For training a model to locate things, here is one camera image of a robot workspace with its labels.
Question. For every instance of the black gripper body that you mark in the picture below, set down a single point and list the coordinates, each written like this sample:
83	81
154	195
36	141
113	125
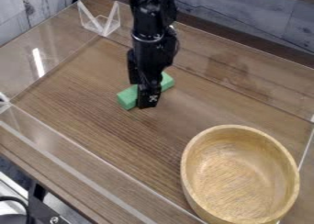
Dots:
154	55

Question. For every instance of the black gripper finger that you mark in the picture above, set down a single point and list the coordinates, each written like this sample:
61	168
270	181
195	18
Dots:
133	68
149	94

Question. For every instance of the green rectangular block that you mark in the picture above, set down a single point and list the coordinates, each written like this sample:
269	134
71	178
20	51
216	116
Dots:
127	97

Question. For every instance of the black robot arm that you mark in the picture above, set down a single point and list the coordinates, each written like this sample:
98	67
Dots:
154	16

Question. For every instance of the wooden bowl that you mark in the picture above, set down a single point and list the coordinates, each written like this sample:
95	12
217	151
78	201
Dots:
240	176

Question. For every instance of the clear acrylic tray walls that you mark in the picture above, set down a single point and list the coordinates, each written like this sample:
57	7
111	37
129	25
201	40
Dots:
111	160

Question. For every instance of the clear acrylic corner bracket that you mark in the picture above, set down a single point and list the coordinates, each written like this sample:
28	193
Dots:
101	24

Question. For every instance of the black table frame leg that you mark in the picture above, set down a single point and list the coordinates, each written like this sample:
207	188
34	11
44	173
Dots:
42	214

